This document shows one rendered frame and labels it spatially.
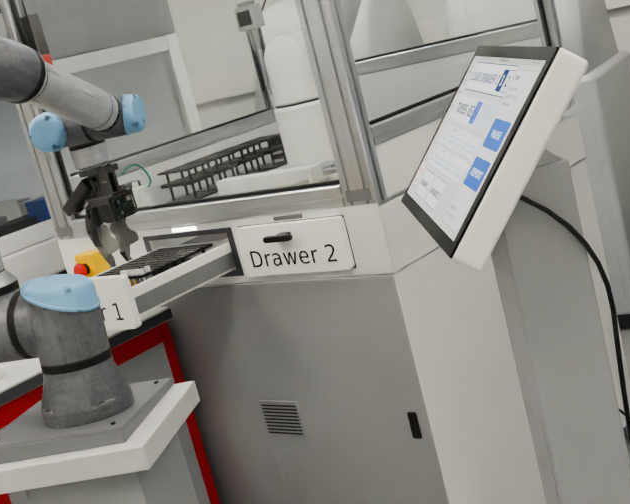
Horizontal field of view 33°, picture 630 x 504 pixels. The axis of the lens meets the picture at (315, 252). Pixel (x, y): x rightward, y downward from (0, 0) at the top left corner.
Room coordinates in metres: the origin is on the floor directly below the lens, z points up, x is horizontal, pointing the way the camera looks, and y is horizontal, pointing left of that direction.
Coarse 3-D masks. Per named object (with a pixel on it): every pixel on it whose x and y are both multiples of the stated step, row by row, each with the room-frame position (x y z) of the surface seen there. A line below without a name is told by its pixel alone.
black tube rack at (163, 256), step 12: (156, 252) 2.39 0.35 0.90; (168, 252) 2.36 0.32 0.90; (180, 252) 2.31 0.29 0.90; (192, 252) 2.28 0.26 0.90; (204, 252) 2.32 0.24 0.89; (132, 264) 2.33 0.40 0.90; (144, 264) 2.28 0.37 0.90; (156, 264) 2.25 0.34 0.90; (168, 264) 2.22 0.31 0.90; (96, 276) 2.29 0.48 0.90
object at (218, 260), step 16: (224, 240) 2.36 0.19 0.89; (192, 256) 2.42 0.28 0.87; (208, 256) 2.26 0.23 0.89; (224, 256) 2.29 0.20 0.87; (176, 272) 2.18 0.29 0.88; (192, 272) 2.21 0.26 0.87; (208, 272) 2.24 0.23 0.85; (224, 272) 2.28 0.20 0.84; (144, 288) 2.11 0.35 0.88; (160, 288) 2.13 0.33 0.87; (176, 288) 2.17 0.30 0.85; (192, 288) 2.20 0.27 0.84; (144, 304) 2.09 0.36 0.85; (160, 304) 2.13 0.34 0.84
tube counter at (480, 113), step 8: (472, 104) 1.70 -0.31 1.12; (480, 104) 1.65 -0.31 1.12; (488, 104) 1.59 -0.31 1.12; (496, 104) 1.54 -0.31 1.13; (472, 112) 1.67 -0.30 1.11; (480, 112) 1.62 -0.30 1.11; (488, 112) 1.57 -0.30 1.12; (464, 120) 1.70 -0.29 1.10; (472, 120) 1.64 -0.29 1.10; (480, 120) 1.59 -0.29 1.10; (488, 120) 1.54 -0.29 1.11; (480, 128) 1.57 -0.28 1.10
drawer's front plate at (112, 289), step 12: (108, 276) 2.09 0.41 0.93; (120, 276) 2.05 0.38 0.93; (96, 288) 2.10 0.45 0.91; (108, 288) 2.08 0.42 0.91; (120, 288) 2.05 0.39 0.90; (108, 300) 2.08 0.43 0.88; (120, 300) 2.06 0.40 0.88; (132, 300) 2.05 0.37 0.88; (108, 312) 2.09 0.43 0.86; (120, 312) 2.07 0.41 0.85; (132, 312) 2.05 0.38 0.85; (108, 324) 2.10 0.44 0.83; (120, 324) 2.07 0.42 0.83; (132, 324) 2.05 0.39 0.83
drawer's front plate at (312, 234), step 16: (272, 224) 2.20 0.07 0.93; (288, 224) 2.16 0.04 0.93; (304, 224) 2.14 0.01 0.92; (320, 224) 2.11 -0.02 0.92; (336, 224) 2.08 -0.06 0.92; (240, 240) 2.26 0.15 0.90; (256, 240) 2.23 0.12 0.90; (304, 240) 2.14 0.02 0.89; (320, 240) 2.12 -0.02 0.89; (336, 240) 2.09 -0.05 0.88; (256, 256) 2.24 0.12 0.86; (272, 256) 2.21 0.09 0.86; (320, 256) 2.12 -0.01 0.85; (336, 256) 2.10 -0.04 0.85; (352, 256) 2.09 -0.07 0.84; (256, 272) 2.25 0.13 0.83; (272, 272) 2.22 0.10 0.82; (288, 272) 2.19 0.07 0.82; (304, 272) 2.16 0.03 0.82
